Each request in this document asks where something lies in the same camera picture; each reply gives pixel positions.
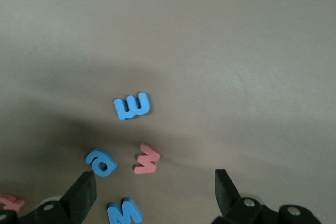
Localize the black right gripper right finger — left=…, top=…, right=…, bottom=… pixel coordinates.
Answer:
left=212, top=169, right=279, bottom=224

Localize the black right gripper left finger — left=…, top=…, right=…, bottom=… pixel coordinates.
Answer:
left=18, top=170, right=97, bottom=224

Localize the blue foam letter a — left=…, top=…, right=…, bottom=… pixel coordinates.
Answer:
left=85, top=148, right=118, bottom=177

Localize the blue foam letter W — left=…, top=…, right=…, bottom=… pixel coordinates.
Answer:
left=107, top=197, right=143, bottom=224

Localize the red foam letter Q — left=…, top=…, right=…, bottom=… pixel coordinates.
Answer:
left=0, top=194, right=25, bottom=212

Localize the red foam letter w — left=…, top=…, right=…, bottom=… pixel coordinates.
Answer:
left=134, top=142, right=160, bottom=174

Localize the blue foam letter m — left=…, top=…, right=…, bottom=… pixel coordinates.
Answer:
left=114, top=92, right=152, bottom=120

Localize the brown table cover sheet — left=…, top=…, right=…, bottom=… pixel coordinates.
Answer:
left=0, top=0, right=336, bottom=224

